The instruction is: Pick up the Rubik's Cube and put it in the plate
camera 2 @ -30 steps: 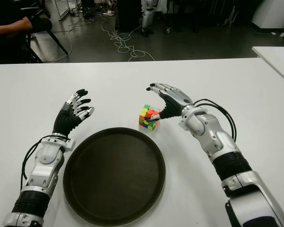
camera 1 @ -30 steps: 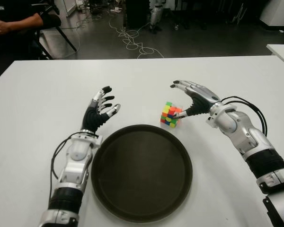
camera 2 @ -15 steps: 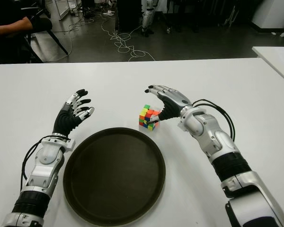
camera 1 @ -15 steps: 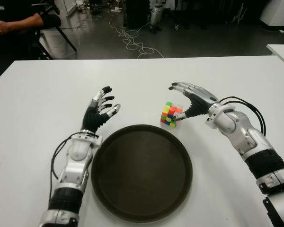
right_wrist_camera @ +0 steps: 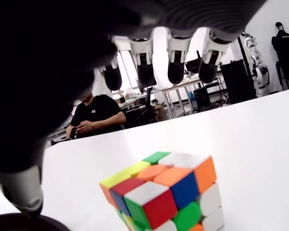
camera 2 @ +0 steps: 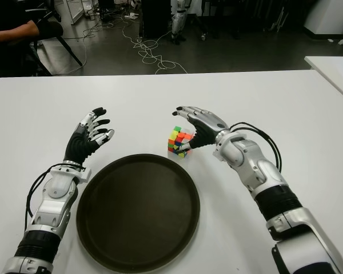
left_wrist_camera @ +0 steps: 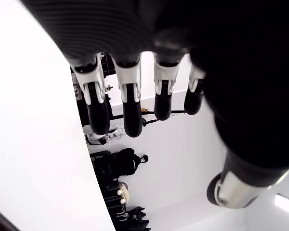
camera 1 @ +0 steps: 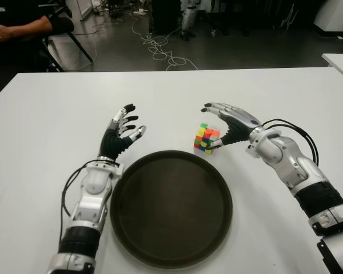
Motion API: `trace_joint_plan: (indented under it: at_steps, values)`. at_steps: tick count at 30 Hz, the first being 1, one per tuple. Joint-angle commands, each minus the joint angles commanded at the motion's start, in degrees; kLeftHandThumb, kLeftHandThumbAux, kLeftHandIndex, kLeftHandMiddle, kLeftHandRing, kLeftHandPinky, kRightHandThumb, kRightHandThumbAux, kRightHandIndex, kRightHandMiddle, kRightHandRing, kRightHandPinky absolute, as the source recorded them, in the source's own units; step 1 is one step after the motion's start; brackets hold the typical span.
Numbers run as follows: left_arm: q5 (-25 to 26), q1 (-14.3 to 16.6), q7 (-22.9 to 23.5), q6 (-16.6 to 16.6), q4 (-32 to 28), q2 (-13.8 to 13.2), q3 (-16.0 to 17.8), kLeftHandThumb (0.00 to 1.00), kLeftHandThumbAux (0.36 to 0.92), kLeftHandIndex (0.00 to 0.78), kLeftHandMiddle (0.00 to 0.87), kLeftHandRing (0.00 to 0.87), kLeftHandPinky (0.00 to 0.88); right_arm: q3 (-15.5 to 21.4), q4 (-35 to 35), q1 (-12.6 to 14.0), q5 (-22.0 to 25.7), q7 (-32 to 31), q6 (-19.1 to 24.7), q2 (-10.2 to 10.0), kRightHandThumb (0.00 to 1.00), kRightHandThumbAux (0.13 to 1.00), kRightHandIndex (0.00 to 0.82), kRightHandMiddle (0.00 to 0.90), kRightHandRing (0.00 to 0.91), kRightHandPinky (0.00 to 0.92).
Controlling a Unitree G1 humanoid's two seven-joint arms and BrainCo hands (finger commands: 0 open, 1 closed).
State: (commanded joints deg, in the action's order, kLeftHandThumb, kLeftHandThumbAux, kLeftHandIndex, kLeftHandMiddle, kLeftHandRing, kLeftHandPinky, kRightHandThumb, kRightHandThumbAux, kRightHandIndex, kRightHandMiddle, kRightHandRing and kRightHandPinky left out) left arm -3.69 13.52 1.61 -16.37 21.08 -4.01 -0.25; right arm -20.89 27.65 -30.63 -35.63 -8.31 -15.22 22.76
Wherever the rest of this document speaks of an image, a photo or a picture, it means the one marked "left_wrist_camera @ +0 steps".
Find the black storage crate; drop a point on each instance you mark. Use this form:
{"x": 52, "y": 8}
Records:
{"x": 101, "y": 162}

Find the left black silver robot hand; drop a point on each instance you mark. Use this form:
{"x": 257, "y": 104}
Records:
{"x": 207, "y": 36}

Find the beige hat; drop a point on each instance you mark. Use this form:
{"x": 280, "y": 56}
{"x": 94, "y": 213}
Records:
{"x": 125, "y": 192}

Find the black bag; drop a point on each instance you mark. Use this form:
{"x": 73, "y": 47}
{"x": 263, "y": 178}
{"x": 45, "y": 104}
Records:
{"x": 135, "y": 217}

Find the white machine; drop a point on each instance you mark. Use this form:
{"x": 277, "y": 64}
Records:
{"x": 96, "y": 138}

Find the black backpack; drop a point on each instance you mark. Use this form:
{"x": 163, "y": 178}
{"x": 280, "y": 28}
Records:
{"x": 126, "y": 162}

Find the ceiling light panel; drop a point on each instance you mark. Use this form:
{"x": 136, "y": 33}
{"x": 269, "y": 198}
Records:
{"x": 287, "y": 203}

